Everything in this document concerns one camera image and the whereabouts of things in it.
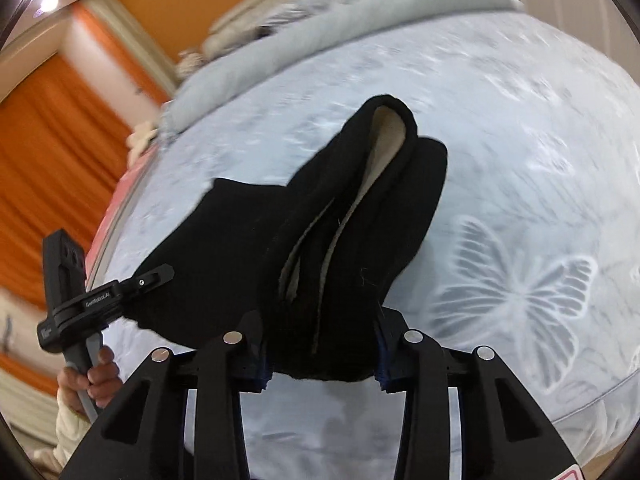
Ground white feathery ornament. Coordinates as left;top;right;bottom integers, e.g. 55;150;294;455
177;50;206;76

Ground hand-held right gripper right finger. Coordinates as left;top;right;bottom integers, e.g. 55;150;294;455
372;310;586;480

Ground person's left forearm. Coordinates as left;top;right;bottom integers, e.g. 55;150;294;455
47;387;101;471

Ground black pants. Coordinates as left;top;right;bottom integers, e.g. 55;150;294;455
124;94;448;382

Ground butterfly print bed sheet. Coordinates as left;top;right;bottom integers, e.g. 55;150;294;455
82;10;640;480

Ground orange curtain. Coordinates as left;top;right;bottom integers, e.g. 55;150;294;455
0;52;133;311

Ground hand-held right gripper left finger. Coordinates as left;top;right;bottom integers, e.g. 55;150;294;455
60;310;271;480

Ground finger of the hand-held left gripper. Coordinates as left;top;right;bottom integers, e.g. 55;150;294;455
120;264;176;306

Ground white flower plush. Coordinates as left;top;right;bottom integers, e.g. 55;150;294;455
125;122;161;161

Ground pink cloth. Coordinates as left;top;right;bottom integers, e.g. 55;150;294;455
82;162;161;271

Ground grey duvet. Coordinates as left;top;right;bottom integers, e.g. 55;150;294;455
160;0;526;131

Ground person's left hand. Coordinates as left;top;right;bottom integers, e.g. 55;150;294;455
56;346;123;413

